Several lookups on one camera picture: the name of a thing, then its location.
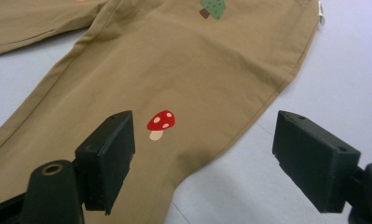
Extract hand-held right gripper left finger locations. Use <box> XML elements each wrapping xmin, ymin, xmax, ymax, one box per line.
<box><xmin>75</xmin><ymin>110</ymin><xmax>136</xmax><ymax>217</ymax></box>

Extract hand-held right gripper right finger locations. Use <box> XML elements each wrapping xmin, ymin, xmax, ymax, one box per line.
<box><xmin>271</xmin><ymin>110</ymin><xmax>362</xmax><ymax>215</ymax></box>

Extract tan mushroom print pants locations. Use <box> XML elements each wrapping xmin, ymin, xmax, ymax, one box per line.
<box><xmin>0</xmin><ymin>0</ymin><xmax>326</xmax><ymax>224</ymax></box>

